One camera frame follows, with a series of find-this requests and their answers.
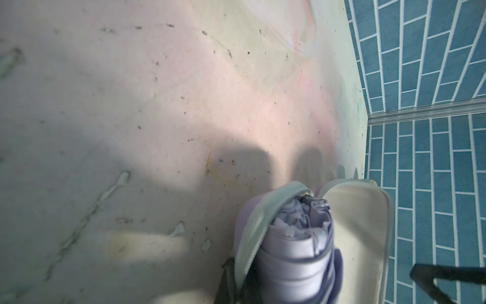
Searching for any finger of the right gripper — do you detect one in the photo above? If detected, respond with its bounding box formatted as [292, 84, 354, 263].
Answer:
[410, 263, 485, 303]

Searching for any lavender umbrella case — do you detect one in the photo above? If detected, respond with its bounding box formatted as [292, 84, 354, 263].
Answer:
[215, 179, 394, 303]

